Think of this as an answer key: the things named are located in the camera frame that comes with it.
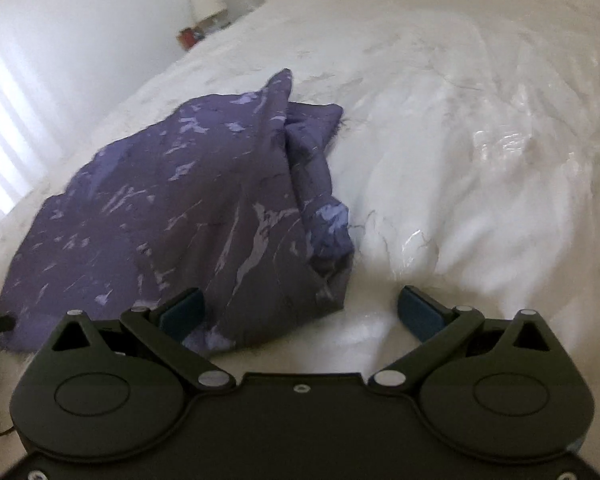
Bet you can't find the purple patterned hoodie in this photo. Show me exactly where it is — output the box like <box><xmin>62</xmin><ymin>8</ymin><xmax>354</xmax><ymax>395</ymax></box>
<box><xmin>0</xmin><ymin>68</ymin><xmax>355</xmax><ymax>358</ymax></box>

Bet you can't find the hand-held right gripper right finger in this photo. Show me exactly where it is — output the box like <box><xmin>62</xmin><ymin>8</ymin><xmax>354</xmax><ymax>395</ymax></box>
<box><xmin>368</xmin><ymin>285</ymin><xmax>551</xmax><ymax>395</ymax></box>

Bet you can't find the white bed with duvet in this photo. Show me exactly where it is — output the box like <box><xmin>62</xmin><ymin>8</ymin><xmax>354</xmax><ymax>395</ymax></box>
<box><xmin>0</xmin><ymin>0</ymin><xmax>600</xmax><ymax>441</ymax></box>

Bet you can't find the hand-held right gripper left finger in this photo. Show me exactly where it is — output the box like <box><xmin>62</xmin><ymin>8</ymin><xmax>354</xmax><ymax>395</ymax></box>
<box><xmin>50</xmin><ymin>287</ymin><xmax>237</xmax><ymax>392</ymax></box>

